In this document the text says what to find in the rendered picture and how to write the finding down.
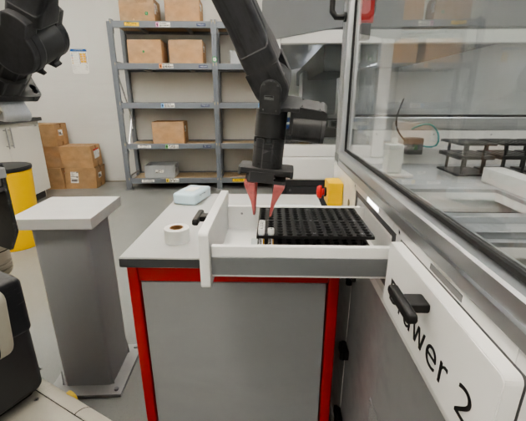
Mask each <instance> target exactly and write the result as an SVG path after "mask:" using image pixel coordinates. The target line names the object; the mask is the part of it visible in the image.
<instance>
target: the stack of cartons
mask: <svg viewBox="0 0 526 421"><path fill-rule="evenodd" d="M38 127H39V132H40V136H41V141H42V145H43V153H44V157H45V161H46V166H47V170H48V178H49V182H50V186H51V188H49V189H48V190H53V189H93V188H99V187H100V186H101V185H103V184H105V170H104V164H103V161H102V156H101V151H100V147H99V144H70V143H69V142H68V133H67V128H66V123H38Z"/></svg>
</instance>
